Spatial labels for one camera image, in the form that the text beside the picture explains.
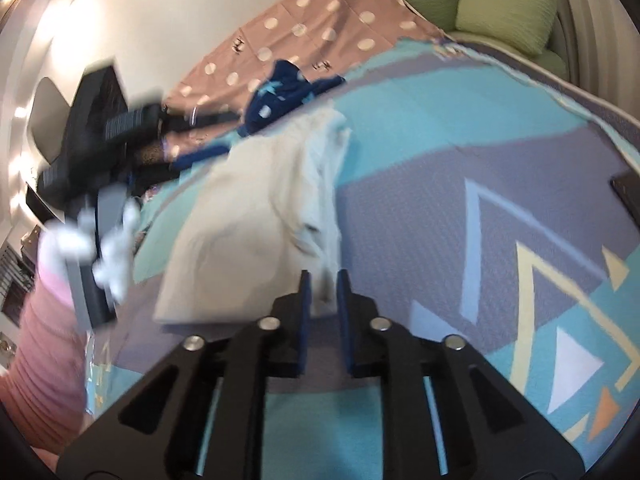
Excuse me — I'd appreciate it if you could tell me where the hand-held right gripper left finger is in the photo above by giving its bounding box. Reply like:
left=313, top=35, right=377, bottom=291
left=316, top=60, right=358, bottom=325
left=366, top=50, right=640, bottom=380
left=55, top=270, right=313, bottom=480

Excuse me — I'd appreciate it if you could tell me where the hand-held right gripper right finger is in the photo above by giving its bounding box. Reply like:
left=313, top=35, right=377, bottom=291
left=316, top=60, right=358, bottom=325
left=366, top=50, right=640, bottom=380
left=337, top=269, right=584, bottom=480

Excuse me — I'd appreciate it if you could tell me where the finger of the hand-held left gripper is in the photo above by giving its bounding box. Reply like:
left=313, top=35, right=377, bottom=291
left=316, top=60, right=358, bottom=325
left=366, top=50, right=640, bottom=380
left=131, top=141, right=226, bottom=183
left=160, top=105, right=242, bottom=133

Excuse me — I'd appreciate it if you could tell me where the white small garment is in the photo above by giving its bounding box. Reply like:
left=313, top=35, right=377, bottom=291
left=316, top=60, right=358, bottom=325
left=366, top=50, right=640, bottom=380
left=152, top=107, right=353, bottom=326

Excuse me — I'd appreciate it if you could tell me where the person's left forearm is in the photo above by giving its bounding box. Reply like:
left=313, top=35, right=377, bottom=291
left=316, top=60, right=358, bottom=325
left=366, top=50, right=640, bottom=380
left=0, top=255, right=98, bottom=461

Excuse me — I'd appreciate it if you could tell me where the person's left hand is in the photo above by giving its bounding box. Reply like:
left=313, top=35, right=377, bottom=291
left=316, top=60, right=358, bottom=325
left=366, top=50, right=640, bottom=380
left=40, top=199, right=142, bottom=303

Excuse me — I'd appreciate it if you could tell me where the navy blue printed garment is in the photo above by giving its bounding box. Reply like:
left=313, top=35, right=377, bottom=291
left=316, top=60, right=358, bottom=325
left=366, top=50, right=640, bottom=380
left=170, top=60, right=347, bottom=171

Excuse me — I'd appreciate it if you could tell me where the pink polka dot sheet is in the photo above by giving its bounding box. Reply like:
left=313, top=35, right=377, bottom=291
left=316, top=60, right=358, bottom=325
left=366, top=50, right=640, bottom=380
left=162, top=0, right=446, bottom=161

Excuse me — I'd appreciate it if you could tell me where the dark shelf unit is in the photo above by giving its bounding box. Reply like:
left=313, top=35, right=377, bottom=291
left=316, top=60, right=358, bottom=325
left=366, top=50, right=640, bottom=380
left=0, top=225, right=41, bottom=326

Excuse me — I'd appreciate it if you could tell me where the black flat object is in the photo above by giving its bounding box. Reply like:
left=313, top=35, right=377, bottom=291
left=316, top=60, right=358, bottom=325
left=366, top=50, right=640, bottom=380
left=611, top=172, right=640, bottom=215

